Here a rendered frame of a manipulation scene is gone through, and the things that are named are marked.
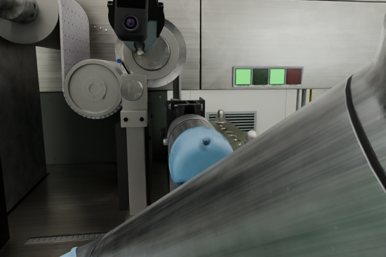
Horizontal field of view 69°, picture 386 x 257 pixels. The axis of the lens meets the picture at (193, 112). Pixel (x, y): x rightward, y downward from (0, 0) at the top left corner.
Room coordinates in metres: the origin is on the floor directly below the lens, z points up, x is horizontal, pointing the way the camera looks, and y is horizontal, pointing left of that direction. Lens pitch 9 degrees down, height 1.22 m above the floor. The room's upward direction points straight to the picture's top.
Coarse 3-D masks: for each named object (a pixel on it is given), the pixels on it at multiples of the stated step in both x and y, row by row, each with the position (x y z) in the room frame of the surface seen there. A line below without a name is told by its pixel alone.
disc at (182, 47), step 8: (168, 24) 0.61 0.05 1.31; (176, 32) 0.61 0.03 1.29; (120, 40) 0.59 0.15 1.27; (176, 40) 0.61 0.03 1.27; (120, 48) 0.59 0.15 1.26; (184, 48) 0.61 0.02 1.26; (120, 56) 0.59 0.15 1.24; (184, 56) 0.61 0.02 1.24; (120, 64) 0.59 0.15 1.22; (176, 64) 0.61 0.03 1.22; (176, 72) 0.61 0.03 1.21; (152, 80) 0.60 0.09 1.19; (160, 80) 0.60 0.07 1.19; (168, 80) 0.61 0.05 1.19
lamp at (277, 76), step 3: (273, 69) 0.97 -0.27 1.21; (276, 69) 0.97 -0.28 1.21; (279, 69) 0.98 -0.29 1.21; (282, 69) 0.98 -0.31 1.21; (273, 72) 0.97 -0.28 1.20; (276, 72) 0.97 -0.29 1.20; (279, 72) 0.98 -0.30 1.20; (282, 72) 0.98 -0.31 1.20; (273, 75) 0.97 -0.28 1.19; (276, 75) 0.97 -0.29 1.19; (279, 75) 0.98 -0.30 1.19; (282, 75) 0.98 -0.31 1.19; (270, 78) 0.97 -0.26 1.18; (273, 78) 0.97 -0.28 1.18; (276, 78) 0.97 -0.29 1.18; (279, 78) 0.98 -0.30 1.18; (282, 78) 0.98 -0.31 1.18; (270, 81) 0.97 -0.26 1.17; (273, 81) 0.97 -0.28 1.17; (276, 81) 0.97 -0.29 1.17; (279, 81) 0.98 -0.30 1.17; (282, 81) 0.98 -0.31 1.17
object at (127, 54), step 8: (168, 32) 0.60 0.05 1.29; (168, 40) 0.60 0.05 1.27; (128, 48) 0.59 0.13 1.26; (176, 48) 0.60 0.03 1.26; (128, 56) 0.59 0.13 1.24; (176, 56) 0.60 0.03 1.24; (128, 64) 0.59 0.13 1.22; (136, 64) 0.59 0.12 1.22; (168, 64) 0.60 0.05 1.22; (136, 72) 0.59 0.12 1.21; (144, 72) 0.59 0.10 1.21; (152, 72) 0.60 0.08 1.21; (160, 72) 0.60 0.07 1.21; (168, 72) 0.60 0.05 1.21
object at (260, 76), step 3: (255, 69) 0.96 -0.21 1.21; (258, 69) 0.97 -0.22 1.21; (261, 69) 0.97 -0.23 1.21; (264, 69) 0.97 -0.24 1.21; (267, 69) 0.97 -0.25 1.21; (255, 72) 0.96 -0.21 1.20; (258, 72) 0.97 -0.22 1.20; (261, 72) 0.97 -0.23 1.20; (264, 72) 0.97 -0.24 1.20; (267, 72) 0.97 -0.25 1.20; (255, 75) 0.96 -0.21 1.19; (258, 75) 0.97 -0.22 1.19; (261, 75) 0.97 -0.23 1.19; (264, 75) 0.97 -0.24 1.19; (267, 75) 0.97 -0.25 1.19; (255, 78) 0.96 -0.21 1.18; (258, 78) 0.97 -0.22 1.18; (261, 78) 0.97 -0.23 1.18; (264, 78) 0.97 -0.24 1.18; (255, 81) 0.96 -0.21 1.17; (258, 81) 0.97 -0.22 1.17; (261, 81) 0.97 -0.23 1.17; (264, 81) 0.97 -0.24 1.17
